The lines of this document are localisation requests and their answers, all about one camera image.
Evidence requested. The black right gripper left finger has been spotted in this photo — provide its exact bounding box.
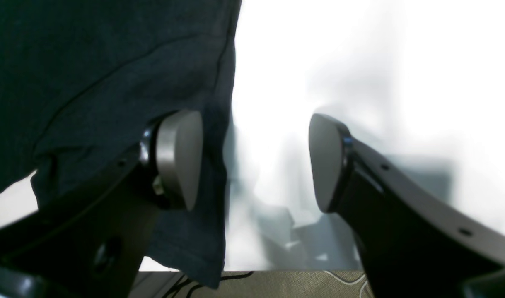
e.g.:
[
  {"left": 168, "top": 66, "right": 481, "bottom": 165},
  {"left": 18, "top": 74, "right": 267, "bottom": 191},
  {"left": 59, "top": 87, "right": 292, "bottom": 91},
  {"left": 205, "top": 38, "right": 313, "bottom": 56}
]
[{"left": 0, "top": 110, "right": 203, "bottom": 298}]

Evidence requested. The black T-shirt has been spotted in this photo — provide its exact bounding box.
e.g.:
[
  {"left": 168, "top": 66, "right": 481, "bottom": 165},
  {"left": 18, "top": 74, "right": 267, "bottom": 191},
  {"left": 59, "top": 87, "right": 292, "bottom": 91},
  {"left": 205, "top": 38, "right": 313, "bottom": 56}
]
[{"left": 0, "top": 0, "right": 241, "bottom": 289}]

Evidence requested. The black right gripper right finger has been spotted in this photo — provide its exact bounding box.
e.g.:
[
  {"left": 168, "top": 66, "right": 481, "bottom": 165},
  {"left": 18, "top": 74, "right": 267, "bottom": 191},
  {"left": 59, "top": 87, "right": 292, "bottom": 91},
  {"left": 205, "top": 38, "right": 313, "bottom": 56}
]
[{"left": 308, "top": 114, "right": 505, "bottom": 298}]

